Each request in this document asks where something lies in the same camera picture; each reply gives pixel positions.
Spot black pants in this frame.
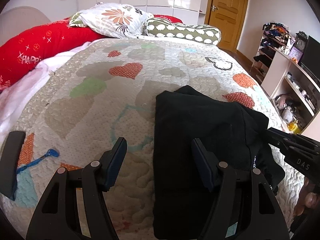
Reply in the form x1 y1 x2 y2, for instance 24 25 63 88
153 86 289 239

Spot person right hand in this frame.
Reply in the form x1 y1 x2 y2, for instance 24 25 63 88
293 177 319 217

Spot white tv cabinet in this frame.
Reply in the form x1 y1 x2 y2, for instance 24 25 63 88
261 50 319 139

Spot black phone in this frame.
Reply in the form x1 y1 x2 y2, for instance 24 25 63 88
0 131 25 200

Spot black television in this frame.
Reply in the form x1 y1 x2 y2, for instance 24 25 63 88
300 36 320 79

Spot desk clock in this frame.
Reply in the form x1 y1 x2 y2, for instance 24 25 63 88
294 31 309 52

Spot cluttered shoe rack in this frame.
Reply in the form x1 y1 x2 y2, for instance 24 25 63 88
250 21 295 84

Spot heart patterned quilt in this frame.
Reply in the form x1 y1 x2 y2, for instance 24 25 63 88
0 37 306 240

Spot pink white bed sheet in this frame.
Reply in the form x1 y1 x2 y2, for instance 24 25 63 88
1 42 91 142

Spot red long pillow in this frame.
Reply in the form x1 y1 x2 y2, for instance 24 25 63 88
0 14 183 93

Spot wooden door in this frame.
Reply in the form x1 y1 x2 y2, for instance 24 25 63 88
204 0 248 52

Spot floral white pillow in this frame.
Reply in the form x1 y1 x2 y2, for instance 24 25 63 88
69 3 153 38

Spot green white patterned bolster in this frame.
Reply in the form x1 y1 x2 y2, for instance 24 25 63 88
144 17 222 46

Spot round beige headboard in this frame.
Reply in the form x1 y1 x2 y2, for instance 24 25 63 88
0 7 51 46

